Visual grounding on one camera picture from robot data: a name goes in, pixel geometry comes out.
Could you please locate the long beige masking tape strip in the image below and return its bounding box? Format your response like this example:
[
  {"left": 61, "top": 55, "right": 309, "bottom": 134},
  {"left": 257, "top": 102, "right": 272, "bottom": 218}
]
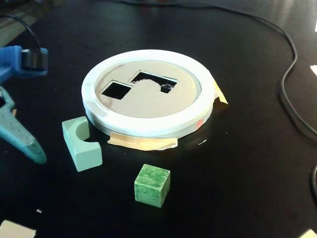
[{"left": 107, "top": 131, "right": 179, "bottom": 152}]

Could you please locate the light green U shape block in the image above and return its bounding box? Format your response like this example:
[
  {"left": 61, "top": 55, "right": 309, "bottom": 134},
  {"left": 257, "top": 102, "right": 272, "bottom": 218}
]
[{"left": 61, "top": 116, "right": 103, "bottom": 173}]

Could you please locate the dark green wooden cube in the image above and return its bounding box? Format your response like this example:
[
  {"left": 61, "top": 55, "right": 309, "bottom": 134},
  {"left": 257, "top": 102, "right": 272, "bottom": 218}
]
[{"left": 134, "top": 163, "right": 171, "bottom": 208}]

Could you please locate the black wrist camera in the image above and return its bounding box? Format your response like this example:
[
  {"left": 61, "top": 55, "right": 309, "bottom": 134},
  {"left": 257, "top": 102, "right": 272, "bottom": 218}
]
[{"left": 21, "top": 49, "right": 48, "bottom": 70}]

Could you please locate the long black cable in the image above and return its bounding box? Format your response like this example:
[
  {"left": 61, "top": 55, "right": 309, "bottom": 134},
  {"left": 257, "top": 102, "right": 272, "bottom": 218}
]
[{"left": 116, "top": 0, "right": 317, "bottom": 141}]

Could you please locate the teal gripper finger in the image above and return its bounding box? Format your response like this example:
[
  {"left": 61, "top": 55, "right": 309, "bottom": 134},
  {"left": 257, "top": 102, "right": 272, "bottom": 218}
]
[{"left": 0, "top": 86, "right": 48, "bottom": 165}]

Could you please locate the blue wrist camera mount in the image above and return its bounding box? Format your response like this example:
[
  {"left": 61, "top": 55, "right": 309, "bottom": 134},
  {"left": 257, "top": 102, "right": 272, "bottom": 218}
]
[{"left": 0, "top": 45, "right": 49, "bottom": 85}]

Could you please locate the thin black camera cable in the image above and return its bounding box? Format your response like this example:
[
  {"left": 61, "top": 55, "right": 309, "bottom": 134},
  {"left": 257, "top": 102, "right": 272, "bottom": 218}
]
[{"left": 0, "top": 14, "right": 42, "bottom": 51}]

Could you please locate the white round shape sorter lid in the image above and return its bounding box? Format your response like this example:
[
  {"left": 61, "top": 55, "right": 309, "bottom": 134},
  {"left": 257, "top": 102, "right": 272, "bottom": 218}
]
[{"left": 81, "top": 49, "right": 215, "bottom": 138}]

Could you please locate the large white paper sheet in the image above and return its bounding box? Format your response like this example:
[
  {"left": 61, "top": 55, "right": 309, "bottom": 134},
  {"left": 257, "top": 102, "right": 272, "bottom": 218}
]
[{"left": 0, "top": 219, "right": 37, "bottom": 238}]

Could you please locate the small white paper corner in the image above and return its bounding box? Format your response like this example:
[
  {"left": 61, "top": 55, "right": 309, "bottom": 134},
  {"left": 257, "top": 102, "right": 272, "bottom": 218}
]
[{"left": 299, "top": 229, "right": 317, "bottom": 238}]

